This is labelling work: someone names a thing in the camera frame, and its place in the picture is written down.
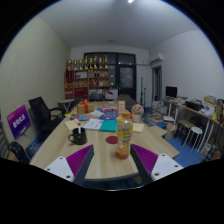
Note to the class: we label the black tripod stand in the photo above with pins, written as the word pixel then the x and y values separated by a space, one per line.
pixel 144 93

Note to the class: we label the pink flowers in white pot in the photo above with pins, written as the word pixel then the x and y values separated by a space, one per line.
pixel 137 110

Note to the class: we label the wooden shelf unit with trophies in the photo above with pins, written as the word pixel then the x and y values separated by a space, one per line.
pixel 87 80

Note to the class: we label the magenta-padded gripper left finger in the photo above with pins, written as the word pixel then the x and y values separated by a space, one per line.
pixel 60 168

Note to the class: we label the yellow-labelled drink bottle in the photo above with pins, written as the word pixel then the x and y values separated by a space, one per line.
pixel 124 138

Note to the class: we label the yellow gift box red ribbon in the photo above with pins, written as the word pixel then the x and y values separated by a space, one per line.
pixel 86 107

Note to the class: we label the white wall air conditioner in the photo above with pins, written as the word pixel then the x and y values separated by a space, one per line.
pixel 156 57

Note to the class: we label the white printed booklet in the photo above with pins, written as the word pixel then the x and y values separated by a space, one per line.
pixel 93 124

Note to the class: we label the standing orange white card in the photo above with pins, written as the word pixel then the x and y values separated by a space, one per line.
pixel 121 106

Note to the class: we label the blue printed pamphlet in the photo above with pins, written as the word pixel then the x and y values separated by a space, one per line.
pixel 78 117
pixel 107 116

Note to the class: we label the pink flat box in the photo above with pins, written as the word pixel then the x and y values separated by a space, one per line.
pixel 108 109

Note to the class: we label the black computer monitor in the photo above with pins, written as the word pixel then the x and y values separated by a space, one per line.
pixel 171 91

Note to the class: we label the black office chair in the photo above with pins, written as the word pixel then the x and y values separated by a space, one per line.
pixel 41 115

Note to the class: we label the white round stool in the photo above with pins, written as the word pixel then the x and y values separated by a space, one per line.
pixel 195 130

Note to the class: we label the teal notebook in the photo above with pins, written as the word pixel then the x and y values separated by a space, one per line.
pixel 108 126

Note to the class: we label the small cream envelope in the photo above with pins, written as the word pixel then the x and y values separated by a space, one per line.
pixel 71 125

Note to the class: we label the purple sign board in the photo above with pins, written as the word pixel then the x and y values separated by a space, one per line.
pixel 18 121

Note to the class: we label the black-framed glass door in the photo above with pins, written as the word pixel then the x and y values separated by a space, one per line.
pixel 126 78

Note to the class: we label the bright ceiling light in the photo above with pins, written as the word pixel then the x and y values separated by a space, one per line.
pixel 130 1

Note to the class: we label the flat round red coaster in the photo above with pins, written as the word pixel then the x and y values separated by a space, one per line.
pixel 110 140

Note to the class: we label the grey chair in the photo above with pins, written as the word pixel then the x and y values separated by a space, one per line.
pixel 128 100

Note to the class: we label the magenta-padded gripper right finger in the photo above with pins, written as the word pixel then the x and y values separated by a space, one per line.
pixel 165 167

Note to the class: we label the pile of books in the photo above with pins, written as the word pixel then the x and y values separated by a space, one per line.
pixel 160 108

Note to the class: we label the large cream booklet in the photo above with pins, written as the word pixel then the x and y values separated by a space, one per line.
pixel 138 127

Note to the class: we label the red-tipped stirring stick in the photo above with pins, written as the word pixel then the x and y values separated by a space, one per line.
pixel 79 125

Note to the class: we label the black chair with armrest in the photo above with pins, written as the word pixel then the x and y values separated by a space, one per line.
pixel 18 151

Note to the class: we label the small white side table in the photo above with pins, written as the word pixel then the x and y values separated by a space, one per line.
pixel 65 101

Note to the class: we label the cluttered wooden side desk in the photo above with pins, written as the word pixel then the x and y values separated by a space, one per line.
pixel 200 111

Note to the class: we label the black mug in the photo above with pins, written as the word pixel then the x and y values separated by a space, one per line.
pixel 79 137

